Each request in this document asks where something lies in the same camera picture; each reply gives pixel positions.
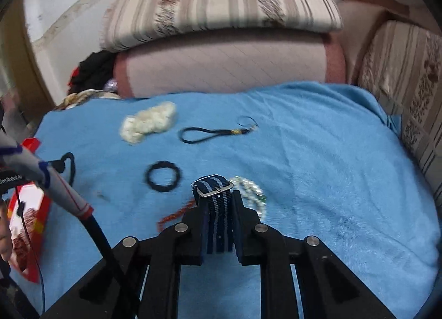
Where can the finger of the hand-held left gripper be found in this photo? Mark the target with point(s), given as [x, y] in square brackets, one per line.
[55, 166]

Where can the pink bolster cushion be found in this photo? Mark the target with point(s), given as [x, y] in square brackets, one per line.
[224, 63]

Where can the patterned beige cloth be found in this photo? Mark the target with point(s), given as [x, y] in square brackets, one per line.
[89, 96]

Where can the wooden door with glass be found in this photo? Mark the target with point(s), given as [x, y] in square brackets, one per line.
[13, 63]

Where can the white dotted scrunchie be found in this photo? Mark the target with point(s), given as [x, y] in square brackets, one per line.
[148, 122]

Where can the pile of dark clothes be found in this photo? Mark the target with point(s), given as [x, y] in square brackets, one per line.
[93, 70]

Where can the pink sofa cushion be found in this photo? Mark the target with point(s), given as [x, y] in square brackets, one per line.
[359, 35]

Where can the blue blanket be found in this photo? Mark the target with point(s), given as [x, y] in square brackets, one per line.
[310, 167]

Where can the striped floral cushion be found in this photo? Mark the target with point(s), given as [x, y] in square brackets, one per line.
[407, 80]
[224, 1]

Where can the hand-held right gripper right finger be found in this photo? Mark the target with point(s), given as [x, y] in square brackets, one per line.
[238, 246]

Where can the person's left hand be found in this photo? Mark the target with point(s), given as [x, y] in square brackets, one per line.
[5, 243]

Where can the red jewelry box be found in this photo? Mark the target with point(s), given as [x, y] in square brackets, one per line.
[34, 198]

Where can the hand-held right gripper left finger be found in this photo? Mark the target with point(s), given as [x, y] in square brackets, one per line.
[195, 236]

